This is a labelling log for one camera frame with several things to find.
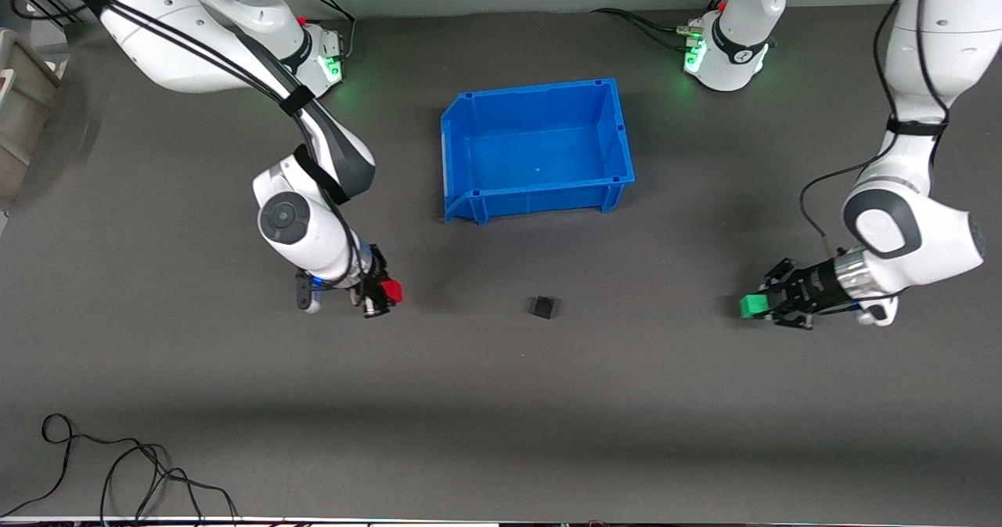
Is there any loose black cable loop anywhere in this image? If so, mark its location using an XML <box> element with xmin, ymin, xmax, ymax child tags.
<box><xmin>0</xmin><ymin>413</ymin><xmax>240</xmax><ymax>525</ymax></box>

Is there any arm's wrist camera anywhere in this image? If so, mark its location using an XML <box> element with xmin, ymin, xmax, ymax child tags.
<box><xmin>856</xmin><ymin>295</ymin><xmax>900</xmax><ymax>327</ymax></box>
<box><xmin>295</xmin><ymin>271</ymin><xmax>324</xmax><ymax>313</ymax></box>

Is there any right arm's wrist camera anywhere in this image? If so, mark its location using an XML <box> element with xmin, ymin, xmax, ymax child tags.
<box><xmin>295</xmin><ymin>271</ymin><xmax>324</xmax><ymax>313</ymax></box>

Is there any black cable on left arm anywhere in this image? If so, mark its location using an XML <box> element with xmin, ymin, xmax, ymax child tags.
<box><xmin>798</xmin><ymin>0</ymin><xmax>953</xmax><ymax>255</ymax></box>

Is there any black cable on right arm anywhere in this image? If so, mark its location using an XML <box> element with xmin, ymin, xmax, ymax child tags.
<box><xmin>6</xmin><ymin>0</ymin><xmax>369</xmax><ymax>281</ymax></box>

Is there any black right arm base cable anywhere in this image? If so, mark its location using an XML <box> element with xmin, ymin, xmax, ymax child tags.
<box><xmin>300</xmin><ymin>0</ymin><xmax>358</xmax><ymax>60</ymax></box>

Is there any left arm's wrist camera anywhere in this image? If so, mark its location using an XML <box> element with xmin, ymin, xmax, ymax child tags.
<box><xmin>856</xmin><ymin>295</ymin><xmax>900</xmax><ymax>327</ymax></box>

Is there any blue plastic storage bin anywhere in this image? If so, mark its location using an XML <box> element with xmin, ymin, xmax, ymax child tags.
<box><xmin>440</xmin><ymin>78</ymin><xmax>636</xmax><ymax>226</ymax></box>

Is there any grey plastic crate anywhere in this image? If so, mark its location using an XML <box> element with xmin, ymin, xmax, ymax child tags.
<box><xmin>0</xmin><ymin>28</ymin><xmax>63</xmax><ymax>211</ymax></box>

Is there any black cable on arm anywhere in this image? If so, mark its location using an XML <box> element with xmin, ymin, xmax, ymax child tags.
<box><xmin>6</xmin><ymin>0</ymin><xmax>369</xmax><ymax>281</ymax></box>
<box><xmin>798</xmin><ymin>0</ymin><xmax>953</xmax><ymax>255</ymax></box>

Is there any black left arm base cable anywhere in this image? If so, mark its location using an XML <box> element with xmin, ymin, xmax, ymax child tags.
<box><xmin>590</xmin><ymin>7</ymin><xmax>703</xmax><ymax>52</ymax></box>

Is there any black arm base cable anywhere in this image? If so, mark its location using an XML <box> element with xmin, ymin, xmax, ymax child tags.
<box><xmin>300</xmin><ymin>0</ymin><xmax>358</xmax><ymax>60</ymax></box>
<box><xmin>590</xmin><ymin>7</ymin><xmax>703</xmax><ymax>52</ymax></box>

